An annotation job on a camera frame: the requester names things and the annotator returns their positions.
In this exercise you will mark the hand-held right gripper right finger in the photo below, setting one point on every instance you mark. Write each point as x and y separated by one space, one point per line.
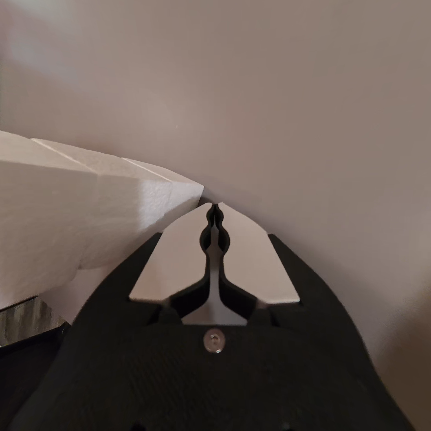
256 269

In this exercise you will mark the grey desk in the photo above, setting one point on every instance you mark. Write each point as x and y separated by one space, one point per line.
269 101

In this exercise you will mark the white foam cube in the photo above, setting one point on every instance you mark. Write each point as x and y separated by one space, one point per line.
121 208
178 198
40 219

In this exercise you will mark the person's dark clothing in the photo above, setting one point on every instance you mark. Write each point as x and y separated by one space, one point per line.
20 370

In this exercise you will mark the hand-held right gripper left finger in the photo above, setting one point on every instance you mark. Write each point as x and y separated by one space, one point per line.
168 266

